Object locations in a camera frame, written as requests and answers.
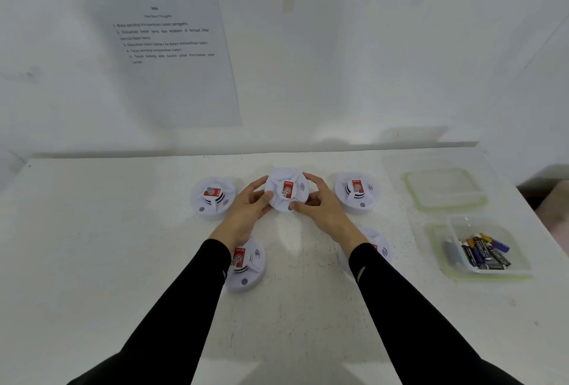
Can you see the person's left hand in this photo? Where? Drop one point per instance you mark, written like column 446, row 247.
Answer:
column 240, row 220

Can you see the person's right forearm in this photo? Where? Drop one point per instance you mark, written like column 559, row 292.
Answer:
column 422, row 327

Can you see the person's right hand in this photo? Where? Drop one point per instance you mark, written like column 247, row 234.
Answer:
column 333, row 220

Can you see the clear plastic container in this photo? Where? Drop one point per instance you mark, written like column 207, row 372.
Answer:
column 444, row 189
column 515, row 229

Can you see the white paper with text lines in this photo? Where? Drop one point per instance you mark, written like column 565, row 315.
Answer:
column 186, row 95

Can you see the white round smoke detector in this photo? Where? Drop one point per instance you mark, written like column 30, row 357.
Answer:
column 284, row 175
column 380, row 240
column 351, row 204
column 253, row 275
column 209, row 211

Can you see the heap of dark batteries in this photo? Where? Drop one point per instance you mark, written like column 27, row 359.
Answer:
column 484, row 258

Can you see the person's left forearm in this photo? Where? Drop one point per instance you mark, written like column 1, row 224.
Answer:
column 169, row 322

